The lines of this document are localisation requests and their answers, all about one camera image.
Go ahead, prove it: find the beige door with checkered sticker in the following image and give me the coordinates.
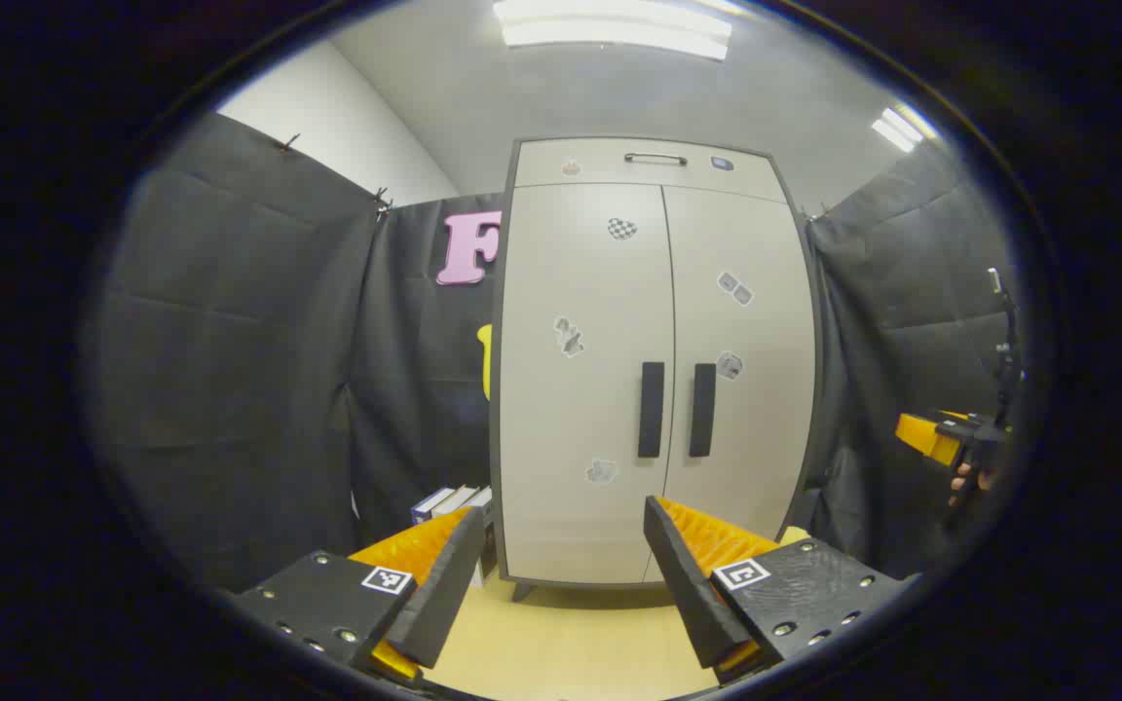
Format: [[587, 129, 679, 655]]
[[501, 183, 676, 585]]

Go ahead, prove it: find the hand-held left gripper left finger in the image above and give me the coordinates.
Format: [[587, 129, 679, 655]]
[[230, 504, 486, 687]]

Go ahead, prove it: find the beige double-door shoe cabinet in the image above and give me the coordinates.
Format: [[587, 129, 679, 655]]
[[489, 136, 823, 603]]

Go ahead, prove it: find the beige cabinet drawer front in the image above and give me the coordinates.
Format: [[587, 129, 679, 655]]
[[515, 139, 786, 203]]

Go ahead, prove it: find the beige door with box sticker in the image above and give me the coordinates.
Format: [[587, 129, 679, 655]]
[[663, 185, 817, 583]]

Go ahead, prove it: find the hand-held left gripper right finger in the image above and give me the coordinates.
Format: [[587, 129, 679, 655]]
[[643, 495, 922, 687]]

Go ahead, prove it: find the black backdrop cloth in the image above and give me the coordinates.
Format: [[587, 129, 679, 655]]
[[84, 110, 1025, 595]]

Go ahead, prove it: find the black door handle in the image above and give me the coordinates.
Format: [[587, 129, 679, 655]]
[[638, 362, 666, 459], [689, 363, 718, 458]]

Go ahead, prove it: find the blue cover book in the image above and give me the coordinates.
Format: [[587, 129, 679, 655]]
[[412, 487, 458, 527]]

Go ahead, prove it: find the ceiling light panel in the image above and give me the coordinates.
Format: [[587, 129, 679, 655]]
[[871, 105, 937, 154], [493, 0, 732, 61]]

